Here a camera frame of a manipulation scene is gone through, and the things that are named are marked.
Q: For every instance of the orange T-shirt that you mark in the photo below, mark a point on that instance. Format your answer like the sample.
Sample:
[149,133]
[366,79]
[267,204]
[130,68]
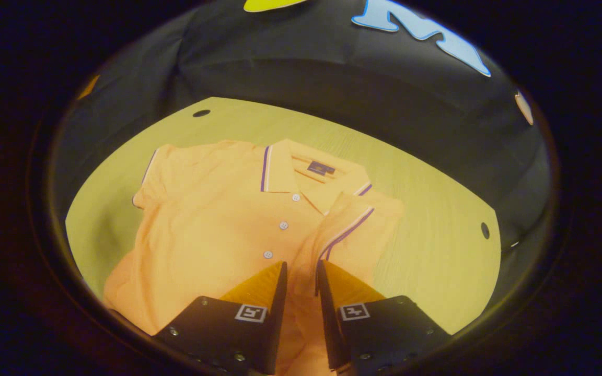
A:
[212,219]

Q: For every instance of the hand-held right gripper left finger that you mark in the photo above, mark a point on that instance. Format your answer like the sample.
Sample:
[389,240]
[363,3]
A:
[276,324]

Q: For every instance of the black backdrop cloth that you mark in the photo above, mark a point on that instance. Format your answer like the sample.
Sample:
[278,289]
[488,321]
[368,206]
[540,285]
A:
[280,73]

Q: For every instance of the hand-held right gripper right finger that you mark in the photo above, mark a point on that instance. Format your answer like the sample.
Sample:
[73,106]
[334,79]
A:
[328,324]

